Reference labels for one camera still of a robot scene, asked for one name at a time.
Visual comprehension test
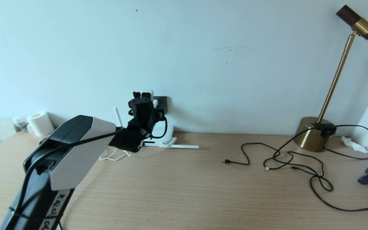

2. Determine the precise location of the thin white adapter cable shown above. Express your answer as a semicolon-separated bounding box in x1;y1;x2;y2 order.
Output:
99;150;131;161

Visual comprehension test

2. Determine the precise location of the white router with antennas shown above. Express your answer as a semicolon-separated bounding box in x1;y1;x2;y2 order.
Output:
113;107;200;150

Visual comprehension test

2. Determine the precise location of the white toilet paper roll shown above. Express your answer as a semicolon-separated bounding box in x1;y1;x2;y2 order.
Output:
26;111;54;137

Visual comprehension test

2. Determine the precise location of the small clear jar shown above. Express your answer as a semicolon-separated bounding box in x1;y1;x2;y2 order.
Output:
12;115;28;133

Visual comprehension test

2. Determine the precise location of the brass desk lamp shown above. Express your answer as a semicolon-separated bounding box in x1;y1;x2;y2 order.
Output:
294;4;368;152

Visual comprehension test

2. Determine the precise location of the crumpled white tissue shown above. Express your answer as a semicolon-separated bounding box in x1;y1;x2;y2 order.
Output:
341;135;368;154

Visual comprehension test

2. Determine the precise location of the grey wall socket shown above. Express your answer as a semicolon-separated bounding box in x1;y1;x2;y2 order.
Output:
152;96;168;115

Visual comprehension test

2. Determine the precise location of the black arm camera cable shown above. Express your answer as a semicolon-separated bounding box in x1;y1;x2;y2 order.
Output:
9;91;168;224

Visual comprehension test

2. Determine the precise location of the black three-head charging cable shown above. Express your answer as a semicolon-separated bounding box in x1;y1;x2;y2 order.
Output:
222;142;326;178

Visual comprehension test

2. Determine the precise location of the black cable clip block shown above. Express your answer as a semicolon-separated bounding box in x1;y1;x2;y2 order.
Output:
310;123;337;137

